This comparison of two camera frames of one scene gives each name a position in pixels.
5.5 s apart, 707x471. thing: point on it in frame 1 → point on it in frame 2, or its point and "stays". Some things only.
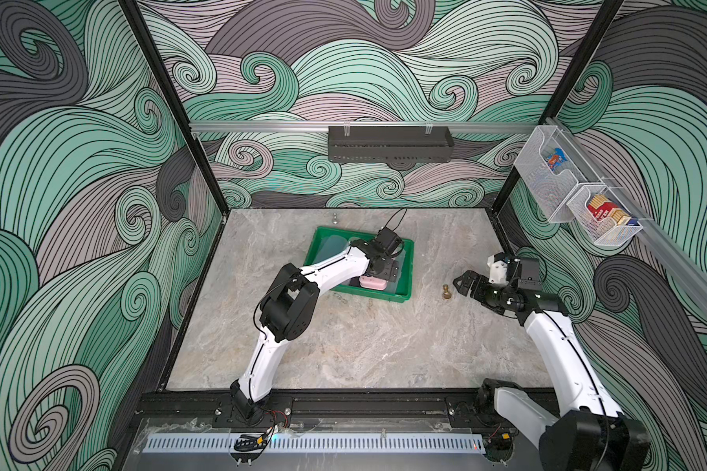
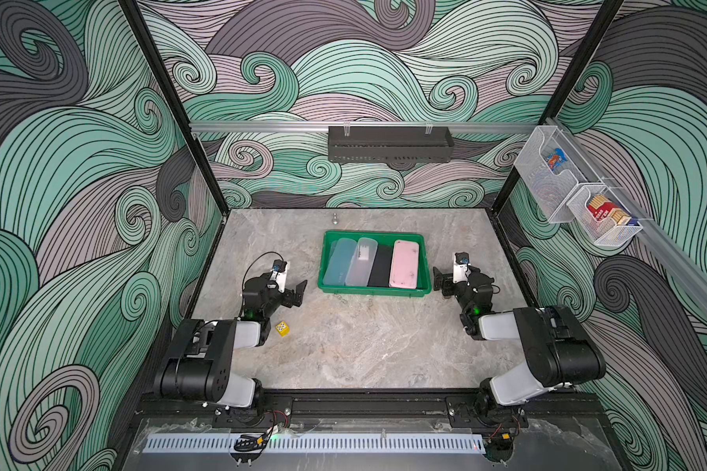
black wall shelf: [390, 144] stays
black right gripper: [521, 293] → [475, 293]
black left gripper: [391, 271] → [287, 295]
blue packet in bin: [557, 158] stays
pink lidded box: [372, 283] → [404, 273]
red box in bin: [600, 206] stays
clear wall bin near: [603, 219] stays
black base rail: [341, 411] stays
